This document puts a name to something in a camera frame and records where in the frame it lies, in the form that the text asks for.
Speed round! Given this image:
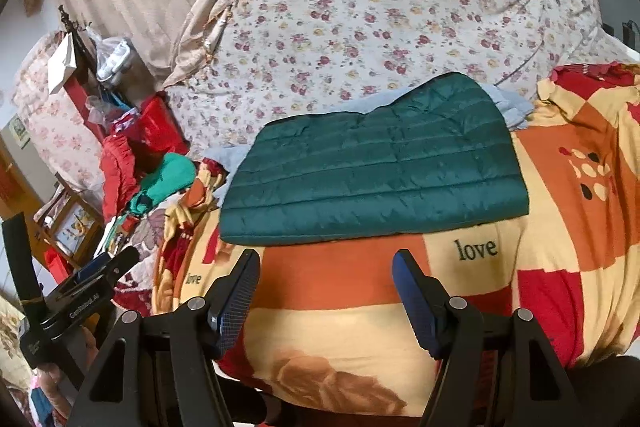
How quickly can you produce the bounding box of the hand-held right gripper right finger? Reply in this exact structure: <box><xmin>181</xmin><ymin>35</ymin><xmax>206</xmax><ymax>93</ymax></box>
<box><xmin>391</xmin><ymin>248</ymin><xmax>577</xmax><ymax>427</ymax></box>

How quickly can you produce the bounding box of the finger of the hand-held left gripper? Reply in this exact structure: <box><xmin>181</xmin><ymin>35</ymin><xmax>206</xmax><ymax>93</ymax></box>
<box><xmin>104</xmin><ymin>245</ymin><xmax>142</xmax><ymax>283</ymax></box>
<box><xmin>74</xmin><ymin>254</ymin><xmax>112</xmax><ymax>285</ymax></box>

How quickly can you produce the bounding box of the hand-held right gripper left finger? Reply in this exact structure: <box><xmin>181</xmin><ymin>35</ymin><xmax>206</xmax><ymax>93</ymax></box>
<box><xmin>75</xmin><ymin>248</ymin><xmax>262</xmax><ymax>427</ymax></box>

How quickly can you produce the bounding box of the green quilted puffer jacket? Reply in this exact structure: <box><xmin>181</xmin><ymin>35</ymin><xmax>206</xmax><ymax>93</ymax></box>
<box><xmin>219</xmin><ymin>71</ymin><xmax>531</xmax><ymax>248</ymax></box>

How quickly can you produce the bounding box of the large leaf print quilt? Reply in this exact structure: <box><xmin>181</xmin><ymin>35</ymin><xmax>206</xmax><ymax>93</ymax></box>
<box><xmin>112</xmin><ymin>206</ymin><xmax>173</xmax><ymax>320</ymax></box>

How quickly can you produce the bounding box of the bright green garment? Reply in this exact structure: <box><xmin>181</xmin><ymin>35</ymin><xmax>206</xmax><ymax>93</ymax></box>
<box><xmin>129</xmin><ymin>153</ymin><xmax>197</xmax><ymax>215</ymax></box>

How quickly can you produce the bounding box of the red garment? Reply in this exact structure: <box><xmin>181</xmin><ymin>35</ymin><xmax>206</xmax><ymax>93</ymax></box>
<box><xmin>99</xmin><ymin>91</ymin><xmax>177</xmax><ymax>220</ymax></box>

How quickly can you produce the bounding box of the orange red printed blanket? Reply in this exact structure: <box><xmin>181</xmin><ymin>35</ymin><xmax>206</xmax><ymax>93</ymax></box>
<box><xmin>151</xmin><ymin>63</ymin><xmax>640</xmax><ymax>419</ymax></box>

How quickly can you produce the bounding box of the pink floral cover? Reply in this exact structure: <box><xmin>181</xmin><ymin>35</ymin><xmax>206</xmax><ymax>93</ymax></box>
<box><xmin>12</xmin><ymin>31</ymin><xmax>107</xmax><ymax>180</ymax></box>

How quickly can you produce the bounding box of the clear plastic bag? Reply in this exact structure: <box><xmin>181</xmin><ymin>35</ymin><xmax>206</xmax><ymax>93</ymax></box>
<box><xmin>94</xmin><ymin>36</ymin><xmax>147</xmax><ymax>84</ymax></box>

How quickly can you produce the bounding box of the white paper bag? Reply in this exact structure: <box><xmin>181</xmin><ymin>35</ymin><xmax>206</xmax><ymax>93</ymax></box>
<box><xmin>46</xmin><ymin>33</ymin><xmax>80</xmax><ymax>96</ymax></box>

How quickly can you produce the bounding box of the light blue cloth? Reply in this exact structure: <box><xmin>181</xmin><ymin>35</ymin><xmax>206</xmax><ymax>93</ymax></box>
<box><xmin>204</xmin><ymin>84</ymin><xmax>536</xmax><ymax>175</ymax></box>

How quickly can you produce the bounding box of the small floral print bedsheet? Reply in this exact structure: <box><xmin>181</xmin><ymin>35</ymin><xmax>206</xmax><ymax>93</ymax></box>
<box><xmin>162</xmin><ymin>0</ymin><xmax>603</xmax><ymax>168</ymax></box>

